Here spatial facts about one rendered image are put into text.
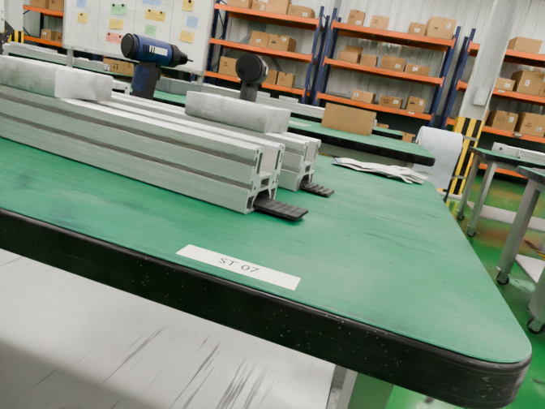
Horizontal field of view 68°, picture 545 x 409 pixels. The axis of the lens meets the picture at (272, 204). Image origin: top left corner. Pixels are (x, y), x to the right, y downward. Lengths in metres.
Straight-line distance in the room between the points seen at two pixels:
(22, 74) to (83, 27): 3.79
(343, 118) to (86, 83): 2.10
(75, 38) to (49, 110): 3.85
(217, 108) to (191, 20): 3.20
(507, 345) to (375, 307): 0.10
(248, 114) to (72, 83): 0.27
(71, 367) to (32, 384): 0.09
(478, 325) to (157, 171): 0.41
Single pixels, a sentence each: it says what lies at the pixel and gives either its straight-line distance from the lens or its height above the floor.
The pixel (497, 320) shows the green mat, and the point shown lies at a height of 0.78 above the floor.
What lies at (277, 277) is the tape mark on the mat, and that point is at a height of 0.78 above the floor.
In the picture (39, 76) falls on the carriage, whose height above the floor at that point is 0.89.
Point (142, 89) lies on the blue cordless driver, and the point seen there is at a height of 0.88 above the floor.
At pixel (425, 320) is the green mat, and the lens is 0.36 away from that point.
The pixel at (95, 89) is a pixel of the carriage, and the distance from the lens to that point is 0.72.
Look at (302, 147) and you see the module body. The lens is 0.66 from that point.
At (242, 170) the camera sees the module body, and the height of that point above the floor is 0.83.
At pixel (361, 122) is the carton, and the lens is 2.63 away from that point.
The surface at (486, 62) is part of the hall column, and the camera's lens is 6.43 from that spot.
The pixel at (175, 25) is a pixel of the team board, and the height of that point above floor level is 1.32.
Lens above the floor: 0.93
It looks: 15 degrees down
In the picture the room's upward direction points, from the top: 11 degrees clockwise
